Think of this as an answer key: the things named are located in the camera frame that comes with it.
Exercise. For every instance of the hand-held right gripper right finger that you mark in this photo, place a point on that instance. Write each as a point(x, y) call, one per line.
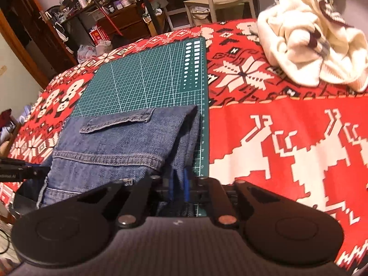
point(186, 187)

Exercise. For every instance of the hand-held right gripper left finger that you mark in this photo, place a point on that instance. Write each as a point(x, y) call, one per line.
point(172, 187)

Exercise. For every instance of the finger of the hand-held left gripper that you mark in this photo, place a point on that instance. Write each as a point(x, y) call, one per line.
point(37, 172)

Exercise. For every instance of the dark blue denim pants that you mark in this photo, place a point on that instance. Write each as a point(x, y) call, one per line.
point(115, 149)

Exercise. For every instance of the red clothes pile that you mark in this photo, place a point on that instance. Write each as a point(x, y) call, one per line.
point(5, 123)

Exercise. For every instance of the red patterned blanket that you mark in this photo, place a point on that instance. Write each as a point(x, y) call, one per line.
point(287, 138)

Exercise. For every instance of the green cutting mat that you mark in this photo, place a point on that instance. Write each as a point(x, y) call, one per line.
point(149, 72)

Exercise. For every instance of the white plastic bag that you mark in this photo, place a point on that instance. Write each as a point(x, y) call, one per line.
point(86, 53)

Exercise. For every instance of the white stuffed bag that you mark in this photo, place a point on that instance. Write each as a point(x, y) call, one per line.
point(103, 47)

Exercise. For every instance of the brown wooden door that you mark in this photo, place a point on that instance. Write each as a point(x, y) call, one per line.
point(28, 20)

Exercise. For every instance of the red cardboard box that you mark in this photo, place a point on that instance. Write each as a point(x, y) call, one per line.
point(99, 35)

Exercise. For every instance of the white fabric basket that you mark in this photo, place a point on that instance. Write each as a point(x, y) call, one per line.
point(201, 15)

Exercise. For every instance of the brown wooden drawer cabinet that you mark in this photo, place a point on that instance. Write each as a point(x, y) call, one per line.
point(123, 21)

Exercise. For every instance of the white lotion bottle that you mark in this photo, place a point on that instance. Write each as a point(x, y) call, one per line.
point(82, 1)

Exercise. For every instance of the white drawer unit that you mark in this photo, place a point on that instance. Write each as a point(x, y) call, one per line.
point(178, 0)

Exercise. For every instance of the beige plastic chair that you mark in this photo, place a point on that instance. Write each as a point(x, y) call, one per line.
point(218, 0)

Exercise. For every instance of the cream knit sweater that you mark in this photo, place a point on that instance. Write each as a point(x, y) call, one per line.
point(302, 34)

